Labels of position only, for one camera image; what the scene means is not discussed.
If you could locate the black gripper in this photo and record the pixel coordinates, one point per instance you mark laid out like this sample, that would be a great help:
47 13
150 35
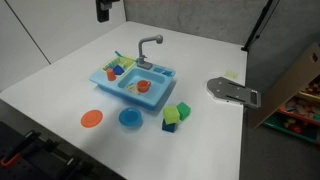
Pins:
108 3

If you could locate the yellow block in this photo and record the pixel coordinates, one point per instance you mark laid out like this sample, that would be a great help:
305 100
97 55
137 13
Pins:
171 115

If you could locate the orange plastic cup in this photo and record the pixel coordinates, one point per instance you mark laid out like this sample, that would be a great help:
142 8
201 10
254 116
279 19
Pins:
111 75

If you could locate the green block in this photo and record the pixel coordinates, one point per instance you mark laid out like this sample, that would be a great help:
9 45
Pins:
185 111

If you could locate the dark blue block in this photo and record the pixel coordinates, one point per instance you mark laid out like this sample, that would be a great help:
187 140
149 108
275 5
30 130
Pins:
168 128

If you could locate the blue toy utensil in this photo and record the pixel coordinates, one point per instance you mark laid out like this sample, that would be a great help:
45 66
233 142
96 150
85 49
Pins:
118 53

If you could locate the grey toy faucet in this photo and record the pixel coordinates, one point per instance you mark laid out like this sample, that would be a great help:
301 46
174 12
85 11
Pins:
141 46

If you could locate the yellow-green dish rack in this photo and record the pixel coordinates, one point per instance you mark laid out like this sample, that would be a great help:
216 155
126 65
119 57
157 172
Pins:
128 61

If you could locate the dark blue toy dish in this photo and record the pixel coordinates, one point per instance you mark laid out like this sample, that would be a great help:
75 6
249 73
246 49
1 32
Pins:
118 70

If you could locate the blue toy sink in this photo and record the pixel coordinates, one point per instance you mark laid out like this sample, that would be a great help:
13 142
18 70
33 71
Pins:
156 96

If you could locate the orange toy plate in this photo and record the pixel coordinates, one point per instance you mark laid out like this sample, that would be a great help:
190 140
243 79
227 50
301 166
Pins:
92 118

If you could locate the blue toy bowl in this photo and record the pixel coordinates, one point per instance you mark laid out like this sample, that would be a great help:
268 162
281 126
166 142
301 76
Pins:
130 117

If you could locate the yellow sticker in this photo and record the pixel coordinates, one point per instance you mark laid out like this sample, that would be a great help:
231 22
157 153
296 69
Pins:
231 74

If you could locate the grey metal mounting plate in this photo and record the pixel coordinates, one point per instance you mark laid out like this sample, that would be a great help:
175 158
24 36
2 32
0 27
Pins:
230 90

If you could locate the black stand pole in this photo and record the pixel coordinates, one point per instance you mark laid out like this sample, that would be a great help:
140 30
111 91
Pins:
256 28

